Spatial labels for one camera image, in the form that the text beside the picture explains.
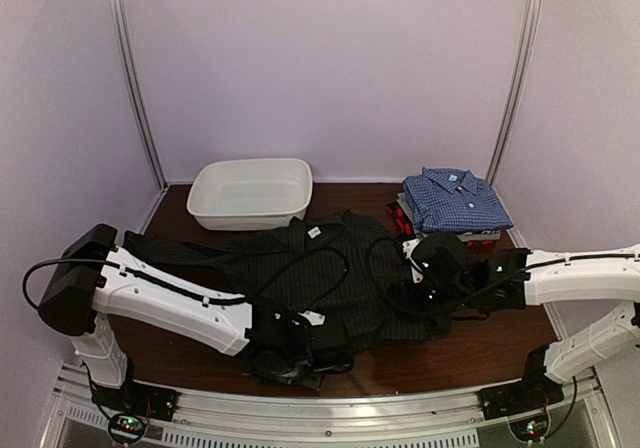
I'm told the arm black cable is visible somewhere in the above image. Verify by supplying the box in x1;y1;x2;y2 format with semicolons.
22;247;351;314
364;235;640;322

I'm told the red black folded shirt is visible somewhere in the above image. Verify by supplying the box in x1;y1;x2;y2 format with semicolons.
386;201;502;247

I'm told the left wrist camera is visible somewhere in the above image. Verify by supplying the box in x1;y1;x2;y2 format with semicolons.
299;310;326;326

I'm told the left aluminium frame post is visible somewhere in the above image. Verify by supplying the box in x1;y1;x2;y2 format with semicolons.
109;0;168;191

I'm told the grey folded shirt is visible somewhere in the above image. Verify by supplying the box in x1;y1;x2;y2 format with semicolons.
387;192;501;244

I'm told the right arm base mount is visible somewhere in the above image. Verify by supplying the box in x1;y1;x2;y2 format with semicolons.
478;344;578;446

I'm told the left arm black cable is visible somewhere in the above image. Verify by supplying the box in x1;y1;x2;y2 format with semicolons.
22;247;351;314

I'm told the blue checked folded shirt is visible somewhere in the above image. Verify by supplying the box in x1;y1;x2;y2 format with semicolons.
402;167;513;233

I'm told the white plastic tub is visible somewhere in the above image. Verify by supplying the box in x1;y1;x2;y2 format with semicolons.
186;158;313;231

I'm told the aluminium frame post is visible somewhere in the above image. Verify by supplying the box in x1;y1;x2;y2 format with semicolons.
486;0;543;185
109;0;168;191

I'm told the right aluminium frame post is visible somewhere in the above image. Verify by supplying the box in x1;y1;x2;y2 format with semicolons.
486;0;543;185

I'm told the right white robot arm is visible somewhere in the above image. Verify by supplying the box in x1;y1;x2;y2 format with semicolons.
385;233;639;410

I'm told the front aluminium rail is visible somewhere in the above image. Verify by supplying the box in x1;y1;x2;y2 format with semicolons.
34;364;622;447

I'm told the black pinstriped long sleeve shirt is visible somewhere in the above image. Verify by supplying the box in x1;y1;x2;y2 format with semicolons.
124;211;451;356

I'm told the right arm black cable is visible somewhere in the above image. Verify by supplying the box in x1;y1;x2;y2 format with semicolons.
364;235;640;322

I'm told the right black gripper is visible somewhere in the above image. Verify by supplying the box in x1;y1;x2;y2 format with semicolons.
383;277;475;321

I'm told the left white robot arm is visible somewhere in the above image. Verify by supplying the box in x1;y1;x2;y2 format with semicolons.
33;224;354;412

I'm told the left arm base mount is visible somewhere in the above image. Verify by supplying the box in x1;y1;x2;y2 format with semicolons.
83;363;178;447

